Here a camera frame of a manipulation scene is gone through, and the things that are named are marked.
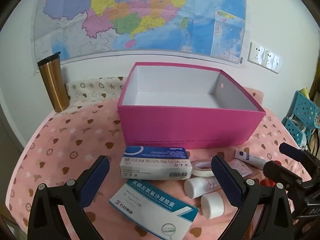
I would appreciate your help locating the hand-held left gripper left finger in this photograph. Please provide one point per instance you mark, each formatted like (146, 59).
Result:
(97, 177)

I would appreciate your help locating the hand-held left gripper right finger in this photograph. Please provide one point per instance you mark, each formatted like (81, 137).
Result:
(225, 180)

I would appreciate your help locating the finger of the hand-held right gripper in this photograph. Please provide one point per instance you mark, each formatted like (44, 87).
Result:
(292, 151)
(280, 173)

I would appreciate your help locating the pale pink packet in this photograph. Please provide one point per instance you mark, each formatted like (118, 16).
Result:
(240, 168)

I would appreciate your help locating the white tape roll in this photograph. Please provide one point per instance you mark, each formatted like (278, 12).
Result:
(200, 173)

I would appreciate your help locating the white bottle cap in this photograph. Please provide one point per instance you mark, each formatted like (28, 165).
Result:
(212, 206)

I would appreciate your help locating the pink tube with white cap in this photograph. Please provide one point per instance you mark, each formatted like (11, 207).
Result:
(195, 187)

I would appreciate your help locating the white tube with blue label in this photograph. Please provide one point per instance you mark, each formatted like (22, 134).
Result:
(250, 158)

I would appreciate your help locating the teal and white medicine box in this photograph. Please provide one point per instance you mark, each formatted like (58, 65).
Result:
(150, 205)

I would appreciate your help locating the blue medicine box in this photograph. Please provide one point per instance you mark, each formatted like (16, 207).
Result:
(155, 152)

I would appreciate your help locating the pink cardboard box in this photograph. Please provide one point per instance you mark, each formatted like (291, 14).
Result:
(175, 125)

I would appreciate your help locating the blue plastic rack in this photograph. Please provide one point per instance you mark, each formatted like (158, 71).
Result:
(302, 112)

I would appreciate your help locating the pink printed blanket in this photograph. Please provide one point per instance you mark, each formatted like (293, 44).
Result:
(62, 142)

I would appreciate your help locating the yellow cone-shaped item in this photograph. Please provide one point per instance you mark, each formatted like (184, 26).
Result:
(304, 92)

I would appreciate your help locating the cream printed cloth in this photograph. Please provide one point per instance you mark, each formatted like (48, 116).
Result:
(87, 92)

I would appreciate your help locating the gold metal tumbler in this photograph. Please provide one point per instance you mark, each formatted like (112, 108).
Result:
(53, 85)

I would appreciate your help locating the white wall socket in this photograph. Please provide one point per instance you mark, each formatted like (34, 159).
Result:
(268, 58)
(256, 52)
(275, 63)

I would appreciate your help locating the colourful wall map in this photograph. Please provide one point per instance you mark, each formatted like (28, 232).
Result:
(125, 17)

